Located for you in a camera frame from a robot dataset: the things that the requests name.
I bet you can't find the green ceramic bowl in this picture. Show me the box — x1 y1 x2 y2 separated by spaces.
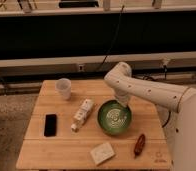
97 100 132 136

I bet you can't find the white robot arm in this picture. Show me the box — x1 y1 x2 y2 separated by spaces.
104 62 196 171

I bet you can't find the white bottle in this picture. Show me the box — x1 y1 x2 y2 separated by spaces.
71 99 94 132

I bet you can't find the brown red pouch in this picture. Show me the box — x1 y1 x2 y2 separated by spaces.
134 134 146 157

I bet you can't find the wooden folding table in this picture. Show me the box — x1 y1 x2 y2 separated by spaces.
16 80 171 170

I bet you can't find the translucent plastic cup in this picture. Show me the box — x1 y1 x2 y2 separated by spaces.
55 78 71 100

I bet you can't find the black smartphone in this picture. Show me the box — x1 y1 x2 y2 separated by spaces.
44 114 57 137

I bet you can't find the black hanging cable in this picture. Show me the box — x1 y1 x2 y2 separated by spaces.
96 4 125 71

